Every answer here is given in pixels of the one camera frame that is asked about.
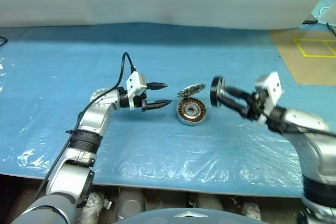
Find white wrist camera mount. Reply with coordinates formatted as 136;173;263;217
125;71;147;110
254;71;285;124

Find blue sheet in background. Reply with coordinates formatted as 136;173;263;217
299;0;336;35

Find silver motor housing with stator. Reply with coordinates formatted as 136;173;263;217
175;97;208;126

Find grey robot torso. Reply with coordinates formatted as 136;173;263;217
125;208;274;224

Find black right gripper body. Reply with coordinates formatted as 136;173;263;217
243;91;266;122

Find brown cardboard sheet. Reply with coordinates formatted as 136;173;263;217
270;28;336;86

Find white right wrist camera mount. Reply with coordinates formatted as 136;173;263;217
254;71;285;124

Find yellow tape square outline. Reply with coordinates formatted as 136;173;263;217
293;37;336;58

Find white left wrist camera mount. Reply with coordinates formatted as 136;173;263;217
125;71;147;110

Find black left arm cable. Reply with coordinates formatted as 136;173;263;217
35;51;138;201

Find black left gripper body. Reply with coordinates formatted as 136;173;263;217
133;83;150;112

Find black rotor wheel silver spokes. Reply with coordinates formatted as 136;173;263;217
209;76;227;109

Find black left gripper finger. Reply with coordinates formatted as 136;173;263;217
145;82;169;90
143;99;173;111

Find round grey metal cap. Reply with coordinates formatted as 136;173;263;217
176;82;207;100

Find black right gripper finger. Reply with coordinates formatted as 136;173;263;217
217;97;249;117
224;84;251;99

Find grey rounded cylinder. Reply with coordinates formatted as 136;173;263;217
195;194;224;211
117;188;145;221
241;202;262;222
81;191;104;224

